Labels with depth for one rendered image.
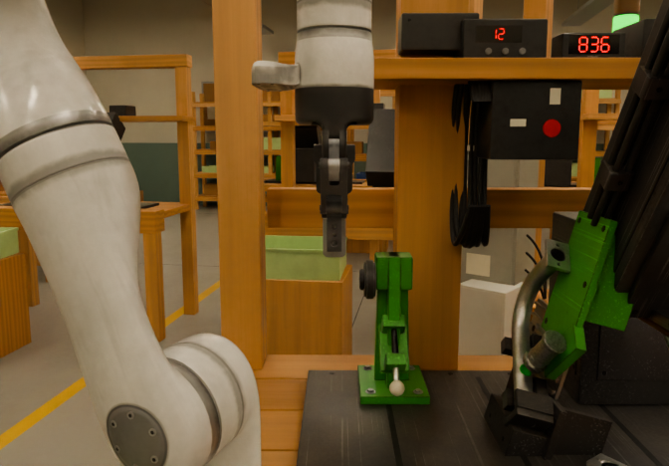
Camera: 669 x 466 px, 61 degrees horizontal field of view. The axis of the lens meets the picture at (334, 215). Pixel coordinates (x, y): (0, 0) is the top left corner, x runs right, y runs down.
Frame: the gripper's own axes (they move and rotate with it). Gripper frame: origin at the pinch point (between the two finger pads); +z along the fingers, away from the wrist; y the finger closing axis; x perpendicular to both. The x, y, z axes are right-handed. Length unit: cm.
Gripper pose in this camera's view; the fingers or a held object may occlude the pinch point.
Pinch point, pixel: (334, 235)
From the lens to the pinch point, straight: 56.4
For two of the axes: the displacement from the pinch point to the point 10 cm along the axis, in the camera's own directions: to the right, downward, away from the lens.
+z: 0.0, 9.9, 1.4
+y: 0.1, -1.4, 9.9
